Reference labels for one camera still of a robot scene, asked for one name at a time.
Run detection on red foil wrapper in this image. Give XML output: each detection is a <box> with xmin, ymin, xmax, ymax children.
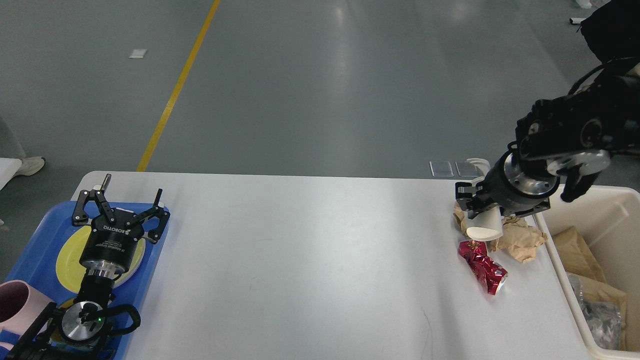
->
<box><xmin>458</xmin><ymin>240</ymin><xmax>509</xmax><ymax>296</ymax></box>

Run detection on blue plastic tray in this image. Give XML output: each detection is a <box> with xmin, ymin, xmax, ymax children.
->
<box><xmin>0</xmin><ymin>201</ymin><xmax>171</xmax><ymax>360</ymax></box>

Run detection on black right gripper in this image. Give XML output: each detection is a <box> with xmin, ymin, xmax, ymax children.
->
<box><xmin>454</xmin><ymin>151</ymin><xmax>560</xmax><ymax>220</ymax></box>

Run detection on white shoe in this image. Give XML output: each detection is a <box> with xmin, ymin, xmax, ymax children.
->
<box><xmin>12</xmin><ymin>156</ymin><xmax>46</xmax><ymax>178</ymax></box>

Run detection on clear plastic wrap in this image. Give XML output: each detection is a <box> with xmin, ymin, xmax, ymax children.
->
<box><xmin>570</xmin><ymin>277</ymin><xmax>626</xmax><ymax>351</ymax></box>

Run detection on white paper cup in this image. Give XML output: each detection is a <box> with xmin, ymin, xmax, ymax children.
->
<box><xmin>464</xmin><ymin>158</ymin><xmax>503</xmax><ymax>242</ymax></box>

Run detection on cream plastic bin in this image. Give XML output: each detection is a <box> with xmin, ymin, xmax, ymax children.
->
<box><xmin>532</xmin><ymin>186</ymin><xmax>640</xmax><ymax>360</ymax></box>

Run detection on beige napkin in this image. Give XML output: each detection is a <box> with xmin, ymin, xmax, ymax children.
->
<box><xmin>487</xmin><ymin>215</ymin><xmax>548</xmax><ymax>264</ymax></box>
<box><xmin>453</xmin><ymin>202</ymin><xmax>469</xmax><ymax>239</ymax></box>

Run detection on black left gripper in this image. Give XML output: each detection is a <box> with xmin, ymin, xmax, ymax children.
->
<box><xmin>71</xmin><ymin>174</ymin><xmax>171</xmax><ymax>280</ymax></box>

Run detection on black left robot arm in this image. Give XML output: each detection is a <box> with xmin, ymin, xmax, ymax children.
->
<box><xmin>1</xmin><ymin>174</ymin><xmax>170</xmax><ymax>360</ymax></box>

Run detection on yellow plastic plate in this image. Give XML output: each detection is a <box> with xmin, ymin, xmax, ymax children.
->
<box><xmin>56</xmin><ymin>225</ymin><xmax>146</xmax><ymax>294</ymax></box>

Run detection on pink ribbed mug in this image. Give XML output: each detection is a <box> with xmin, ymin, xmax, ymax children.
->
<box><xmin>0</xmin><ymin>280</ymin><xmax>53</xmax><ymax>354</ymax></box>

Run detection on white desk frame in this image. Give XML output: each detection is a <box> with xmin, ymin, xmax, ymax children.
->
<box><xmin>569</xmin><ymin>17</ymin><xmax>586</xmax><ymax>25</ymax></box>

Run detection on brown paper bag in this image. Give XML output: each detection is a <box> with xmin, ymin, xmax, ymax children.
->
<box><xmin>566</xmin><ymin>272</ymin><xmax>628</xmax><ymax>351</ymax></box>
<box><xmin>551</xmin><ymin>227</ymin><xmax>607</xmax><ymax>283</ymax></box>

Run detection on floor outlet plates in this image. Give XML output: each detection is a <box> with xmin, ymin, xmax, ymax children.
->
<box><xmin>429</xmin><ymin>161</ymin><xmax>482</xmax><ymax>178</ymax></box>

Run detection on black jacket on chair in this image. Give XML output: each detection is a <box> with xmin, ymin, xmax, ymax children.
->
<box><xmin>580</xmin><ymin>0</ymin><xmax>640</xmax><ymax>63</ymax></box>

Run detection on brown paper bag in bin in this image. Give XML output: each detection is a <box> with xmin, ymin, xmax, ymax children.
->
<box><xmin>551</xmin><ymin>227</ymin><xmax>607</xmax><ymax>283</ymax></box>

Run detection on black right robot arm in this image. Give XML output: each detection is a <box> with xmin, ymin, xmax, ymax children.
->
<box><xmin>455</xmin><ymin>56</ymin><xmax>639</xmax><ymax>219</ymax></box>

